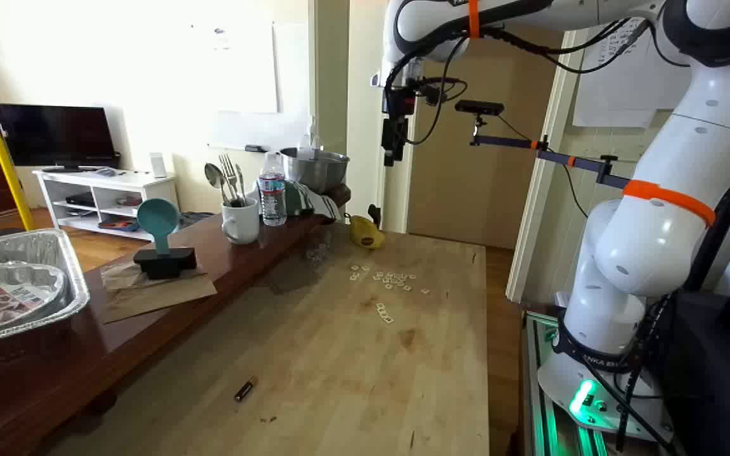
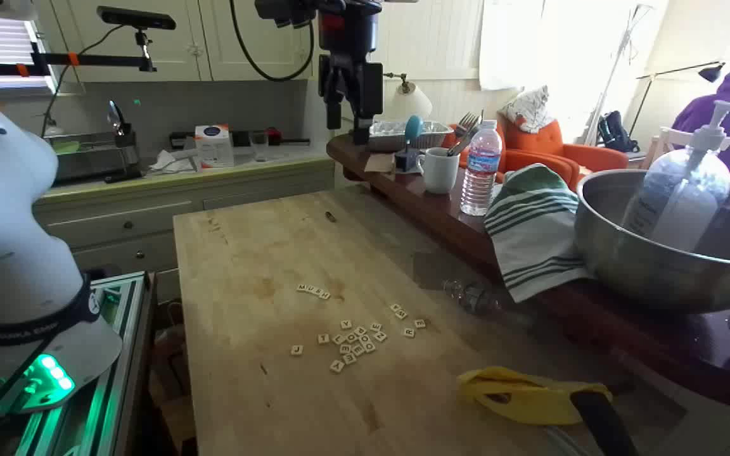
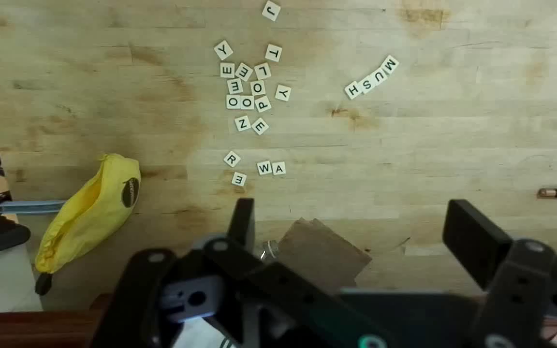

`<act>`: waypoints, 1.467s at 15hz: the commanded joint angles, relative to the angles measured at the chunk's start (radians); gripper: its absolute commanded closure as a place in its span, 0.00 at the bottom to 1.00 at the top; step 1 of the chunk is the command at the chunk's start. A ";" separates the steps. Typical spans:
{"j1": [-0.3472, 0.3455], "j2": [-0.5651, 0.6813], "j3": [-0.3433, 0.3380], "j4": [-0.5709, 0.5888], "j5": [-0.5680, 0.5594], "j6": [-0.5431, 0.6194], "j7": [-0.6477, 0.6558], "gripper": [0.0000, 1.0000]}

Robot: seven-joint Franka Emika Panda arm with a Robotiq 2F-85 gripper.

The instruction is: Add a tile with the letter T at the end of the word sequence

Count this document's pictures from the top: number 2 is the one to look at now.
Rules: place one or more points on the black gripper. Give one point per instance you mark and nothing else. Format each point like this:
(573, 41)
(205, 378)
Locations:
(347, 73)

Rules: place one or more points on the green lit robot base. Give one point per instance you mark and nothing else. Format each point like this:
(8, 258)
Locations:
(49, 411)

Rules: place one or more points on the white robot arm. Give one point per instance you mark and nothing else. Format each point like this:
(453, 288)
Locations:
(51, 331)

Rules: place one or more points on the letter tile T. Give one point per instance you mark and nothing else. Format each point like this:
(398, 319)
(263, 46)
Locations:
(297, 350)

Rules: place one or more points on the white mug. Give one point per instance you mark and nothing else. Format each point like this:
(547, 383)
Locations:
(440, 171)

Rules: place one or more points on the white container on counter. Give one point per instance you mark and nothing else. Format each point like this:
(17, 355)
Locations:
(215, 143)

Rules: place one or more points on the clear water bottle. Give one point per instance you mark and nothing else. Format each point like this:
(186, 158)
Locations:
(482, 163)

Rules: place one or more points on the orange cloth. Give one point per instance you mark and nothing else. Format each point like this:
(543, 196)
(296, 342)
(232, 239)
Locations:
(548, 146)

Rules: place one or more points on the green striped dish towel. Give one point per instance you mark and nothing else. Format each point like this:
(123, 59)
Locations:
(532, 222)

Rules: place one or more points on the white pump dispenser bottle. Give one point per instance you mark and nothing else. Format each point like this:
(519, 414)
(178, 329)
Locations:
(684, 187)

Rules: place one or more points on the steel mixing bowl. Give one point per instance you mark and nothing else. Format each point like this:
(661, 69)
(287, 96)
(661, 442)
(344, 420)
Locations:
(661, 277)

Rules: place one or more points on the black camera on mount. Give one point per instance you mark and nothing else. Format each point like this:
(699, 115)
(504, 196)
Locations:
(141, 21)

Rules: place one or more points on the yellow black handled tool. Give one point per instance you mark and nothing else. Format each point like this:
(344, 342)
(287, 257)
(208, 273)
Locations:
(542, 400)

